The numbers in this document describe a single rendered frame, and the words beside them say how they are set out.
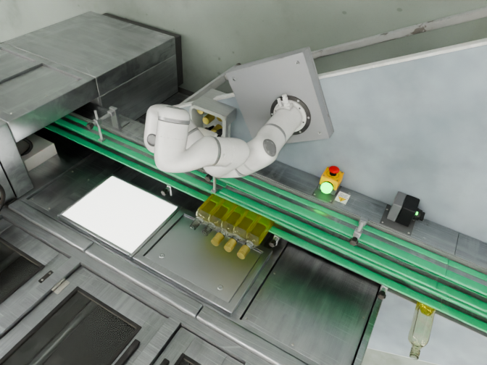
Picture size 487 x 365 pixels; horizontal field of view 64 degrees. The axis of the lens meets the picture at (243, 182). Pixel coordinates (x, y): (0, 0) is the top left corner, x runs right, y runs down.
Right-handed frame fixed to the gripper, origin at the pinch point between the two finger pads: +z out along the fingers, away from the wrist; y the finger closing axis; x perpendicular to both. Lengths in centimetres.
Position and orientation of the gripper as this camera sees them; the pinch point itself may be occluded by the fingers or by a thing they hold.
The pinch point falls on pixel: (214, 131)
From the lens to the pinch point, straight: 167.1
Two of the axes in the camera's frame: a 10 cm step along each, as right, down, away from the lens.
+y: 8.7, 3.5, -3.5
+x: 1.6, -8.7, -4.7
